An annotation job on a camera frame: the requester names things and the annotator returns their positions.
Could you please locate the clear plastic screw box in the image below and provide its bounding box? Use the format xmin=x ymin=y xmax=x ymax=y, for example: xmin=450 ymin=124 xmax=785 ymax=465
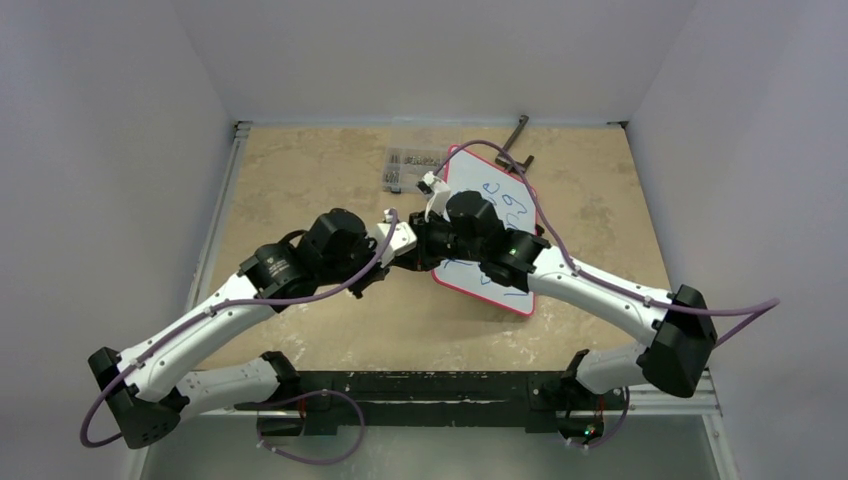
xmin=380 ymin=147 xmax=447 ymax=194

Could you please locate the pink framed whiteboard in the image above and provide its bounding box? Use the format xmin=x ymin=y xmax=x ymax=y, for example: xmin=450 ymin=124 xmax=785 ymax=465
xmin=431 ymin=145 xmax=537 ymax=316

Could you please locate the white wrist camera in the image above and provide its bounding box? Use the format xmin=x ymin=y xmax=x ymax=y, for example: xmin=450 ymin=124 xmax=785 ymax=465
xmin=368 ymin=209 xmax=417 ymax=266
xmin=416 ymin=171 xmax=452 ymax=221

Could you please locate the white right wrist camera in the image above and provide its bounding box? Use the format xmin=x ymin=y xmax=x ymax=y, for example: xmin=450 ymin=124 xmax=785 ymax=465
xmin=416 ymin=171 xmax=452 ymax=221

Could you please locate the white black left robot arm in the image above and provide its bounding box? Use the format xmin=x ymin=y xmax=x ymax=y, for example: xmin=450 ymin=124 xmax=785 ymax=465
xmin=80 ymin=208 xmax=421 ymax=449

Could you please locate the black metal bracket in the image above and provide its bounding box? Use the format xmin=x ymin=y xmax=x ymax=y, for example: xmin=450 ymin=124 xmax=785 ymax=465
xmin=495 ymin=114 xmax=537 ymax=175

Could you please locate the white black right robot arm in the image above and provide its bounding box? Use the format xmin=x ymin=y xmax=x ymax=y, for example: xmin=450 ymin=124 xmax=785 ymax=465
xmin=395 ymin=191 xmax=717 ymax=407

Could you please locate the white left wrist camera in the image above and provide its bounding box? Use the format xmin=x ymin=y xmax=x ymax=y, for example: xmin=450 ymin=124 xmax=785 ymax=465
xmin=368 ymin=209 xmax=417 ymax=266

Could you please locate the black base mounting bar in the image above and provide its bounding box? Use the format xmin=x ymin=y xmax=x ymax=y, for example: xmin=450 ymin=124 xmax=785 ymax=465
xmin=237 ymin=371 xmax=626 ymax=440

